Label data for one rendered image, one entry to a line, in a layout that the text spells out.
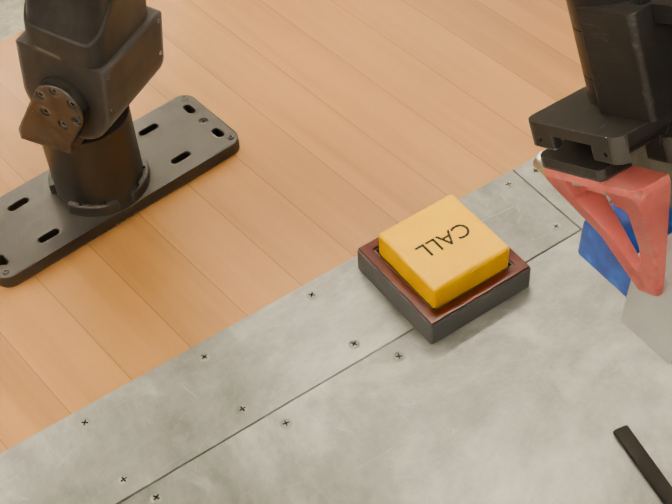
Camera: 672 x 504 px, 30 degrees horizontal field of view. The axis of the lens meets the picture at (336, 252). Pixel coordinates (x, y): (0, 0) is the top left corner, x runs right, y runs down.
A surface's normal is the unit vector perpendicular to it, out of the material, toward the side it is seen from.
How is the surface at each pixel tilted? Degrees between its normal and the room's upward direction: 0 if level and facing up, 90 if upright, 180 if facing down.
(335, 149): 0
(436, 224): 0
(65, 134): 90
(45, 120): 90
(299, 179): 0
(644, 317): 90
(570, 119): 27
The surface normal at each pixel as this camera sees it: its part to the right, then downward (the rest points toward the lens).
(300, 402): -0.05, -0.66
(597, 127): -0.29, -0.87
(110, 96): 0.90, 0.37
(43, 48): -0.48, 0.67
